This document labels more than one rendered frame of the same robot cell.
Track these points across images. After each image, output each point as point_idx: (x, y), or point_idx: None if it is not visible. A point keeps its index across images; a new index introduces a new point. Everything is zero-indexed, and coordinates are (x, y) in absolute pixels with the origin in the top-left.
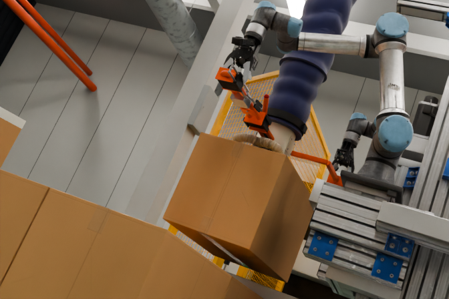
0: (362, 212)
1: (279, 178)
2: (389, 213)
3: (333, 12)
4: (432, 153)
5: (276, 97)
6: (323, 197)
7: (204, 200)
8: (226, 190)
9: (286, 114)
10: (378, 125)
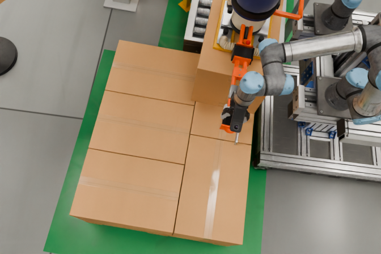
0: (329, 117)
1: None
2: (348, 140)
3: None
4: None
5: (250, 1)
6: (303, 113)
7: (216, 97)
8: None
9: (263, 16)
10: (353, 113)
